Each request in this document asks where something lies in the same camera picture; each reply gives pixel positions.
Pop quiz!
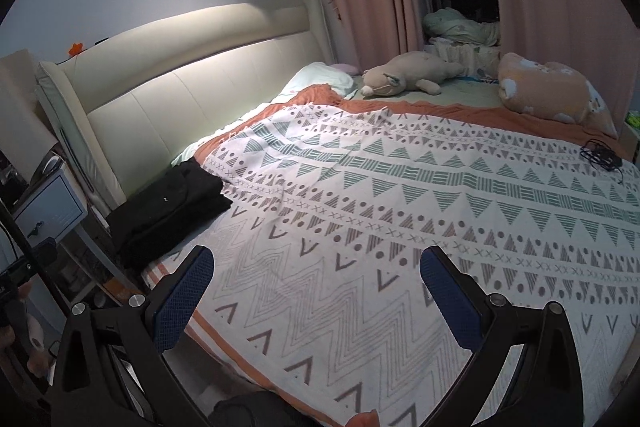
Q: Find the pale green bedding bundle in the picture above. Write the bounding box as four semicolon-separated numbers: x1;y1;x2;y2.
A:
422;7;501;48

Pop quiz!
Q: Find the black charger with cable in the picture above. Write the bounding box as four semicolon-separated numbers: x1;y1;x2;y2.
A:
580;138;626;185

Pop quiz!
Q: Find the beige plush toy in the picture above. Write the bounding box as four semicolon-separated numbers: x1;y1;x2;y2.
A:
361;52;466;98

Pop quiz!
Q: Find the beige flat board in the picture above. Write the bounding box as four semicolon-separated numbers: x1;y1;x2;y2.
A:
0;49;56;188

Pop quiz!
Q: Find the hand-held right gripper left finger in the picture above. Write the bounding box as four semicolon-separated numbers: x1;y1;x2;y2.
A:
47;246;216;427

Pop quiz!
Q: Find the black garment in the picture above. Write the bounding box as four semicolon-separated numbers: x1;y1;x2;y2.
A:
106;157;233;270

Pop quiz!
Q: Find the white ruffled cloth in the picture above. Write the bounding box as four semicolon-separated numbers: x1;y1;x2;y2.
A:
430;39;501;78

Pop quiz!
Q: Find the orange printed pillow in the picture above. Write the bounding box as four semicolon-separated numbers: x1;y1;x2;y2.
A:
497;53;618;138

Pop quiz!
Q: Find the cream padded headboard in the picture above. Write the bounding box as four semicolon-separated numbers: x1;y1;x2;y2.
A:
37;0;333;212

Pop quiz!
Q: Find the person's dark trouser leg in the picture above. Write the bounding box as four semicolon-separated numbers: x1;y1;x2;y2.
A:
207;389;331;427

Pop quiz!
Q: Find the white drawer nightstand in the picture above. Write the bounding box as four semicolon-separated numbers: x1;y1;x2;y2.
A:
12;169;88;243

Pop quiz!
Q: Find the light blue pillow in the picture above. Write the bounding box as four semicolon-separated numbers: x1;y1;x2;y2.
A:
272;62;356;100

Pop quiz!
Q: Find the patterned white blanket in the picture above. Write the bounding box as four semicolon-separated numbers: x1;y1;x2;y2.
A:
140;99;640;427

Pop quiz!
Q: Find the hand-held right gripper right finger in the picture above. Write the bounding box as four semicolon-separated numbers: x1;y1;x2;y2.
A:
419;246;585;427

